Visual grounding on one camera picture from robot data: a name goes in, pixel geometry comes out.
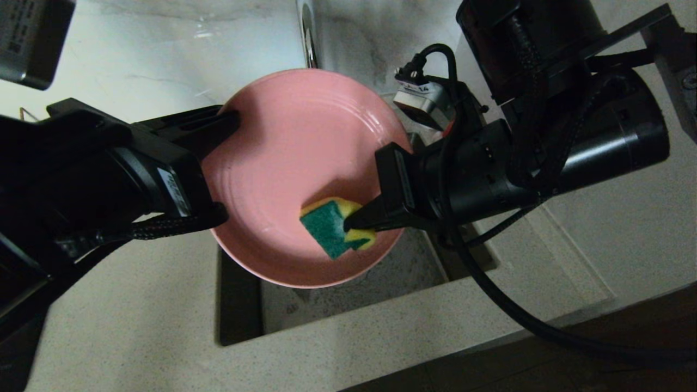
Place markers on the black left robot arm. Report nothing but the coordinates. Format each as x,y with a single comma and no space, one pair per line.
54,174

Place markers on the pink round plate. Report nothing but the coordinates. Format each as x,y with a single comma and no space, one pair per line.
294,136

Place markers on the yellow green sponge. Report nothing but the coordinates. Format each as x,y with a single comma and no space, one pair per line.
326,231

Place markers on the chrome faucet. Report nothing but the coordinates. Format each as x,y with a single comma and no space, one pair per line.
309,32

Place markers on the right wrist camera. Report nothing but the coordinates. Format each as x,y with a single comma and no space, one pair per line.
422,98

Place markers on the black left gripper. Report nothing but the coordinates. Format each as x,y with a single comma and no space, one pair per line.
163,174

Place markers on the stainless steel sink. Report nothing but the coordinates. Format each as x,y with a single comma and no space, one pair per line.
354,299

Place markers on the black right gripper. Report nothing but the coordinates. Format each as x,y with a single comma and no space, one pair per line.
468,179

